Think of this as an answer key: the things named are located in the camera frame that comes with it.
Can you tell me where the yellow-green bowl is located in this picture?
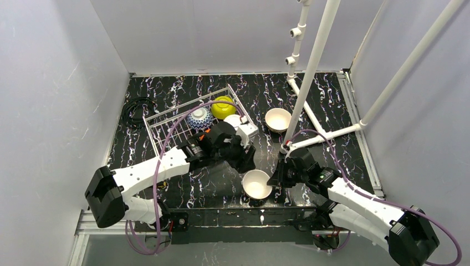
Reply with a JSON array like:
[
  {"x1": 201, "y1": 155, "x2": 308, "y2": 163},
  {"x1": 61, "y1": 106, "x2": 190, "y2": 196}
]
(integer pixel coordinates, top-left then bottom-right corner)
[{"x1": 211, "y1": 96, "x2": 236, "y2": 120}]

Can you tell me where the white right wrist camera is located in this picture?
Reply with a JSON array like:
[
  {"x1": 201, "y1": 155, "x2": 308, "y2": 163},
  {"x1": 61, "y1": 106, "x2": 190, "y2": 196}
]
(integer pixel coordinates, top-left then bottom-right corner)
[{"x1": 280, "y1": 140, "x2": 295, "y2": 158}]

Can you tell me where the cream bowl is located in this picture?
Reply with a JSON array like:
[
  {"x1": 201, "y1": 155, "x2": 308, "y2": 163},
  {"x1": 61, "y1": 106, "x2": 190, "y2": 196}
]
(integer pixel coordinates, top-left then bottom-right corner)
[
  {"x1": 199, "y1": 128, "x2": 211, "y2": 141},
  {"x1": 265, "y1": 108, "x2": 292, "y2": 133},
  {"x1": 242, "y1": 170, "x2": 273, "y2": 200}
]

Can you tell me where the white wire dish rack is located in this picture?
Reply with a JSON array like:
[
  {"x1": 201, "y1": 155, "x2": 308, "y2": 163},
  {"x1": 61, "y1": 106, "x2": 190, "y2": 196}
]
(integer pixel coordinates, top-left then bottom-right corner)
[{"x1": 143, "y1": 84, "x2": 257, "y2": 158}]

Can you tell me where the white PVC pipe frame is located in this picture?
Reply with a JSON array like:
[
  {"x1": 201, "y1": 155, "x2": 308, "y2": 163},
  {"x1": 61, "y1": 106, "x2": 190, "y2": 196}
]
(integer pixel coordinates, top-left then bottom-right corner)
[{"x1": 280, "y1": 0, "x2": 465, "y2": 154}]

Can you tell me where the white bowl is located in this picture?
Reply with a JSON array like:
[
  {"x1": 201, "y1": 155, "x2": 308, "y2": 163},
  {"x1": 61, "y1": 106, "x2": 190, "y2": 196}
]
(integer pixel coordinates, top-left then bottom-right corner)
[{"x1": 223, "y1": 114, "x2": 242, "y2": 130}]

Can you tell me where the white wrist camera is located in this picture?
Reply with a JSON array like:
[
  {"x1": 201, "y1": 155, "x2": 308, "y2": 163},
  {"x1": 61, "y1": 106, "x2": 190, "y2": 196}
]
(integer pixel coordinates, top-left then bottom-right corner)
[
  {"x1": 236, "y1": 116, "x2": 259, "y2": 148},
  {"x1": 280, "y1": 140, "x2": 295, "y2": 158}
]

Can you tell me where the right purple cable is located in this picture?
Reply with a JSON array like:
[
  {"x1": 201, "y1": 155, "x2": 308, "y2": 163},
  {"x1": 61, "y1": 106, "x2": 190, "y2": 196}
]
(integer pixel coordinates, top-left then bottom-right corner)
[{"x1": 284, "y1": 129, "x2": 463, "y2": 266}]

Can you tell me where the coiled black cable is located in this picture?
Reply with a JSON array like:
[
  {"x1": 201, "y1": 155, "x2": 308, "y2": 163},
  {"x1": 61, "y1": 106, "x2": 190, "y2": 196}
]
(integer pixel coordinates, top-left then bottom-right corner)
[{"x1": 121, "y1": 96, "x2": 156, "y2": 129}]

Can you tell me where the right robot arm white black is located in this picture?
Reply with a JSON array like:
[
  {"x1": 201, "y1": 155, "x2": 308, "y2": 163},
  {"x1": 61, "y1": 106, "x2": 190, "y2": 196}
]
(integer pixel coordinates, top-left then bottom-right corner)
[{"x1": 267, "y1": 148, "x2": 440, "y2": 265}]

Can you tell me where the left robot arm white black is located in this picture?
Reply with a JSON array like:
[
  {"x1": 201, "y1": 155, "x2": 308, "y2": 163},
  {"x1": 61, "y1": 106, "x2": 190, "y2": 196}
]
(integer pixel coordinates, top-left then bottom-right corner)
[{"x1": 84, "y1": 121, "x2": 258, "y2": 228}]

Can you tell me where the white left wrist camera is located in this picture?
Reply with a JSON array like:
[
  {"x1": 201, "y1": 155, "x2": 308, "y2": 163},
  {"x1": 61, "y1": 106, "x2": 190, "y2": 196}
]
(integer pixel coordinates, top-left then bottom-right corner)
[{"x1": 236, "y1": 116, "x2": 259, "y2": 148}]

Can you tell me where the red patterned bowl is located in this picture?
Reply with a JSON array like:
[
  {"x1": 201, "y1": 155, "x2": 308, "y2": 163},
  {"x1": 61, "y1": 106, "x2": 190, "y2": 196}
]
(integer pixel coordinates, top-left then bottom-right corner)
[{"x1": 186, "y1": 107, "x2": 214, "y2": 131}]

